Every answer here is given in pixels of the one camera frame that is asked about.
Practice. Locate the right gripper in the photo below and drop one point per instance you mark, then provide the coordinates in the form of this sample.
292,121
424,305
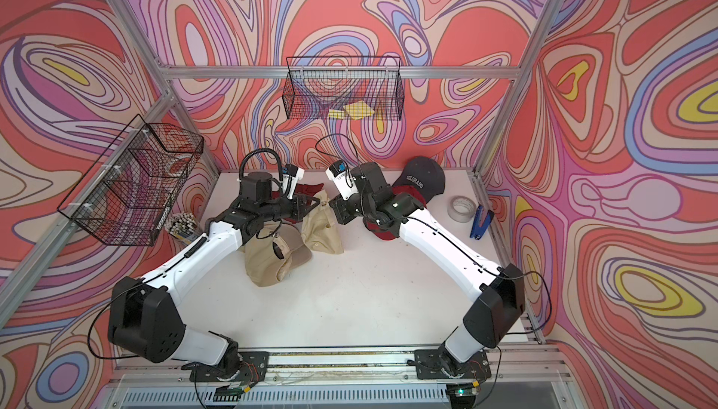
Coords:
339,206

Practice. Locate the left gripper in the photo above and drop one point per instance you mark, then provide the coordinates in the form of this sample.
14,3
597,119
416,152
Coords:
298,211

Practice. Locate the dark red cap front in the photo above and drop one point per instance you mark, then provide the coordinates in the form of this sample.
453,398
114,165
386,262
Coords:
302,191

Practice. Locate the beige cap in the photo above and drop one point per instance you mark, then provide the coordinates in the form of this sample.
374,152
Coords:
249,245
320,228
278,254

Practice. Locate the red Colorado cap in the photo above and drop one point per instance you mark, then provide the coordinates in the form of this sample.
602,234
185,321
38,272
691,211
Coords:
395,211

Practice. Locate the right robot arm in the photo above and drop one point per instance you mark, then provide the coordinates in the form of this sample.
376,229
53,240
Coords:
497,293

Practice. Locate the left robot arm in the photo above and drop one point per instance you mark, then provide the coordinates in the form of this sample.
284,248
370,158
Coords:
144,315

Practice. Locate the grey Colorado cap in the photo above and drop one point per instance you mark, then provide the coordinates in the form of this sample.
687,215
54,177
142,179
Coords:
423,178

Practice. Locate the cup of pencils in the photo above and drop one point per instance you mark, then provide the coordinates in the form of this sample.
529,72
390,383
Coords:
183,227

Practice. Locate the clear tape roll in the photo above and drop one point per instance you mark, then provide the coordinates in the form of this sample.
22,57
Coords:
462,209

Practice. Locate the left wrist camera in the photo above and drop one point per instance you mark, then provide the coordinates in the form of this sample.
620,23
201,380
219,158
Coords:
291,175

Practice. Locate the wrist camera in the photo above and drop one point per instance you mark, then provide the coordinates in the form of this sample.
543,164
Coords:
340,175
291,175

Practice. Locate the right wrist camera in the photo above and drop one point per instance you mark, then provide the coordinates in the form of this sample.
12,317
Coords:
340,175

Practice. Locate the black wire basket back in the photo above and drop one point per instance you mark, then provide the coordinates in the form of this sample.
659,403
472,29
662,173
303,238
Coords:
315,84

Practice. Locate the black wire basket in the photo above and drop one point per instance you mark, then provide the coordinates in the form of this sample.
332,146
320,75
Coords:
315,84
135,183

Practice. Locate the black wire basket left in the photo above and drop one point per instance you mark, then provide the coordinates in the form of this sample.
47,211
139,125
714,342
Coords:
135,183

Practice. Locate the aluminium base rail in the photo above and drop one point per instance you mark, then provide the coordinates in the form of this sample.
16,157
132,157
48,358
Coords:
512,376

